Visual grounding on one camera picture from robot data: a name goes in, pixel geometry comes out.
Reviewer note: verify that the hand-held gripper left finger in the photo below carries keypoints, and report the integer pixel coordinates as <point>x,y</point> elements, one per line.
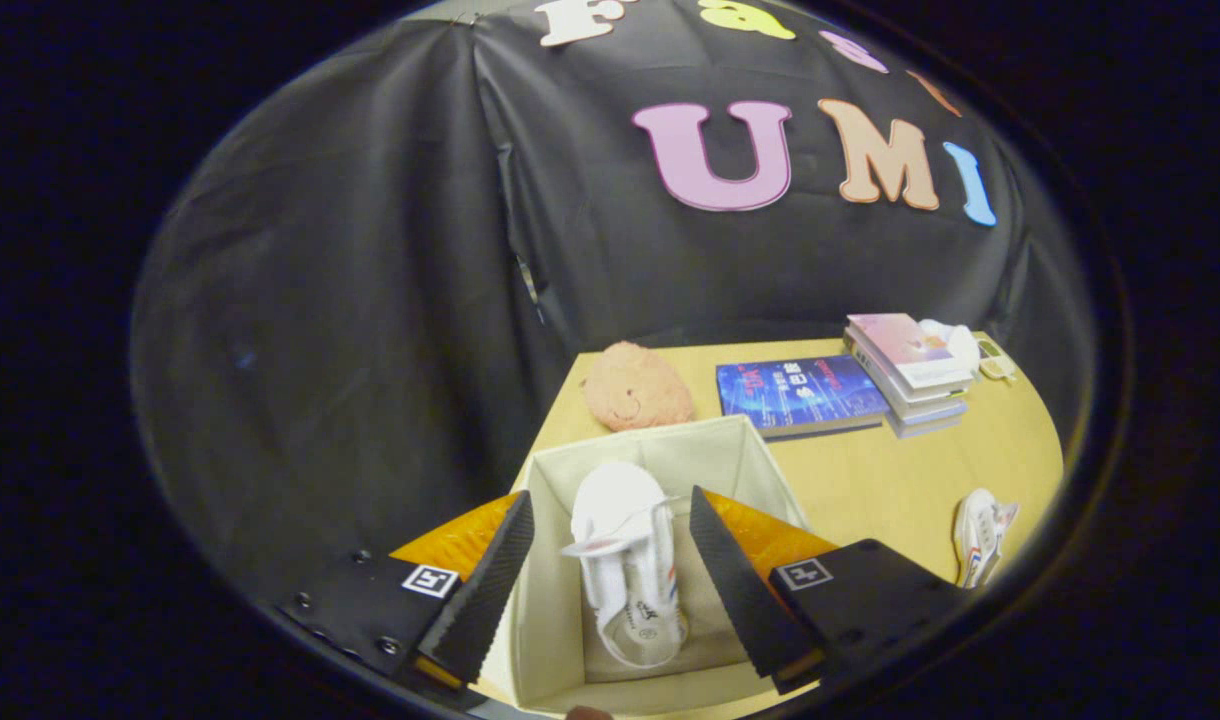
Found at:
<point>485,590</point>

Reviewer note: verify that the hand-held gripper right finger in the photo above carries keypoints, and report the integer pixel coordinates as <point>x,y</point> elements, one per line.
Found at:
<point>735,590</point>

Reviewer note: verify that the beige fabric storage box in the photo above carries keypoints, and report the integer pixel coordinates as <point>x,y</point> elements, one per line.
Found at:
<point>550,600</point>

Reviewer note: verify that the white canvas shoe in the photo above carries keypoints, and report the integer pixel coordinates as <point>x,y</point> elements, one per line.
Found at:
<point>982,535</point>
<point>625,560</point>

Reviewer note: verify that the pale blue cover book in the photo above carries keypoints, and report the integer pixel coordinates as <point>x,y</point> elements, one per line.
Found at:
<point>930,425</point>

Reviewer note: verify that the white cover book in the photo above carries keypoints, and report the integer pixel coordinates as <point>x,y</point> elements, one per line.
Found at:
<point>920,395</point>

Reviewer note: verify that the pink cover book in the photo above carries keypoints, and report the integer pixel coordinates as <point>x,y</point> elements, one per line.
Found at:
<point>905,345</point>

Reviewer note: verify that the white plush ball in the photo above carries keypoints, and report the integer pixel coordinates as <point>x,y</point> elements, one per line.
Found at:
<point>955,340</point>

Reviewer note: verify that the small printed card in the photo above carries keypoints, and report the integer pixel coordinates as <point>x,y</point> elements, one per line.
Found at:
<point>995,360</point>

